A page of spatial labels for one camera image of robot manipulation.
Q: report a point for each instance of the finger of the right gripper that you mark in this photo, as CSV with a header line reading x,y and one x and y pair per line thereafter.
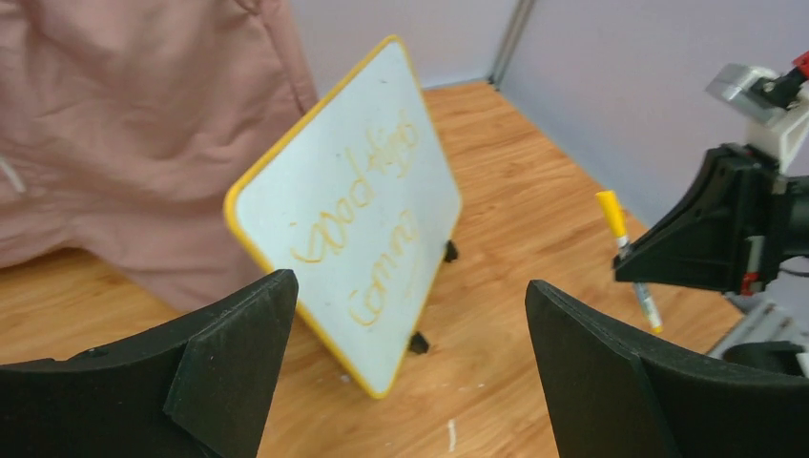
x,y
698,244

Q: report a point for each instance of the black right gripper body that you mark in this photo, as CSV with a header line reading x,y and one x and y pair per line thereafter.
x,y
767,204

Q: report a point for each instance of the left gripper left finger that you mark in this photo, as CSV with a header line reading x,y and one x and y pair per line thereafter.
x,y
200,385

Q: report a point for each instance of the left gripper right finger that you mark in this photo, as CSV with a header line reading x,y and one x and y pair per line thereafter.
x,y
613,390

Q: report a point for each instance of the yellow marker cap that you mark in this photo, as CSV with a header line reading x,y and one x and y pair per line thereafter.
x,y
613,213

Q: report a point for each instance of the yellow-framed whiteboard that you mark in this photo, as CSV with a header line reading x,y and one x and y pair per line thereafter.
x,y
359,201

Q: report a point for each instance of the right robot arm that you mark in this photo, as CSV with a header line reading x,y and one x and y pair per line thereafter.
x,y
796,231

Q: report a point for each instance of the left black whiteboard foot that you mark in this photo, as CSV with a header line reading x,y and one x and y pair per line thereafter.
x,y
418,344

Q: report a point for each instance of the black whiteboard foot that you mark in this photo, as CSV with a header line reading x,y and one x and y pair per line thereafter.
x,y
451,252
418,344

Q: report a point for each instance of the right black whiteboard foot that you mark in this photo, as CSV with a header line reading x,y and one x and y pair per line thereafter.
x,y
451,252

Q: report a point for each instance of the pink shorts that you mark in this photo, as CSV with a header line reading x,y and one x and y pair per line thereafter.
x,y
124,124

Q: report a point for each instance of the aluminium frame post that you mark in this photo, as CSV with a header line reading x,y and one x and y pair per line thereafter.
x,y
516,26

